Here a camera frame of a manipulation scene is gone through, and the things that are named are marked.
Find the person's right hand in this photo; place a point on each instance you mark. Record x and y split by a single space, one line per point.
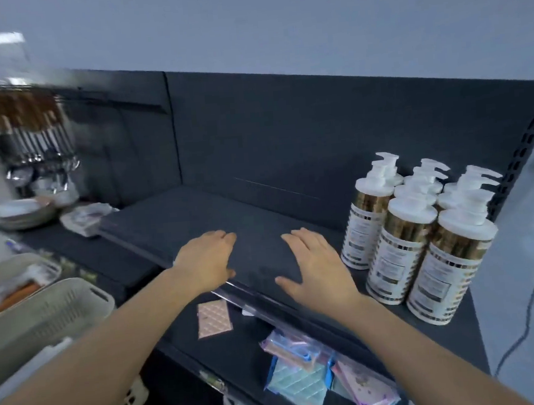
323 278

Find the person's left hand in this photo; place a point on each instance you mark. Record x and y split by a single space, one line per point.
204 260

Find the white pump bottles group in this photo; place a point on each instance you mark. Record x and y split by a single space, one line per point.
413 244

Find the dark grey shelf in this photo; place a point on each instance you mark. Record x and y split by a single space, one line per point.
266 140

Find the person's left forearm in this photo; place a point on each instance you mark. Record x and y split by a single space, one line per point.
86 362

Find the person's right forearm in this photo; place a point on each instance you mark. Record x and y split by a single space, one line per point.
436 357

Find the pink patterned flat packet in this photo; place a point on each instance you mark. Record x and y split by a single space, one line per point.
214 319

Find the pile of pastel small packets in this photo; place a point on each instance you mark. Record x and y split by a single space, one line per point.
299 382

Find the green yellow price label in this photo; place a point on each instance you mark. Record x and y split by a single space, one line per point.
212 382

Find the white square dish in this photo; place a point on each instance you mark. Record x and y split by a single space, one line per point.
84 228

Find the white floral bowl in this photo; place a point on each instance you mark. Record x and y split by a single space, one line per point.
88 213

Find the stack of orange cream plates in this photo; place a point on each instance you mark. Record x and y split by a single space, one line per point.
23 214

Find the row of hanging steel ladles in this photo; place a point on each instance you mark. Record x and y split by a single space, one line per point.
35 135

